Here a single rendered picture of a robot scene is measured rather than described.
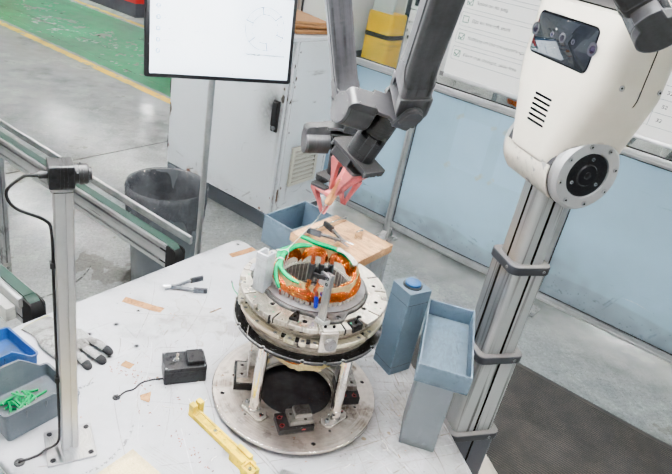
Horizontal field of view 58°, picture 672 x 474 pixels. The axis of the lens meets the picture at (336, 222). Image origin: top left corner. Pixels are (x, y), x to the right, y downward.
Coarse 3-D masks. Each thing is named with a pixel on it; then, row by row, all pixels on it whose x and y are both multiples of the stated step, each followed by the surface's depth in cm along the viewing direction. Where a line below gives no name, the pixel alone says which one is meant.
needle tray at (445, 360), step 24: (432, 312) 141; (456, 312) 139; (432, 336) 133; (456, 336) 135; (432, 360) 126; (456, 360) 127; (432, 384) 119; (456, 384) 118; (408, 408) 133; (432, 408) 131; (408, 432) 135; (432, 432) 134
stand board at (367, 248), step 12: (336, 216) 169; (336, 228) 163; (348, 228) 164; (360, 228) 165; (300, 240) 155; (324, 240) 156; (348, 240) 158; (360, 240) 159; (372, 240) 160; (384, 240) 162; (348, 252) 152; (360, 252) 153; (372, 252) 154; (384, 252) 158
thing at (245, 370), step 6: (252, 354) 140; (252, 360) 139; (240, 366) 141; (246, 366) 142; (252, 366) 137; (240, 372) 140; (246, 372) 140; (252, 372) 138; (240, 378) 138; (246, 378) 139; (252, 378) 139
